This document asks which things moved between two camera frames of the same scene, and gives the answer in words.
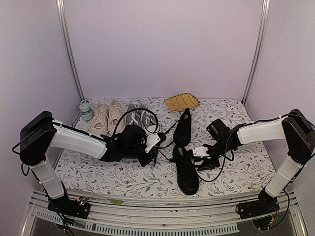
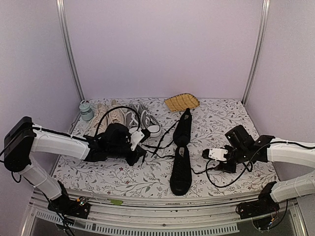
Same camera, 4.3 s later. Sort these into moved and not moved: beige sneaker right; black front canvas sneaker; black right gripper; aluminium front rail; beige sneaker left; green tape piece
Moved: black front canvas sneaker; black right gripper
Not moved: green tape piece; beige sneaker right; beige sneaker left; aluminium front rail
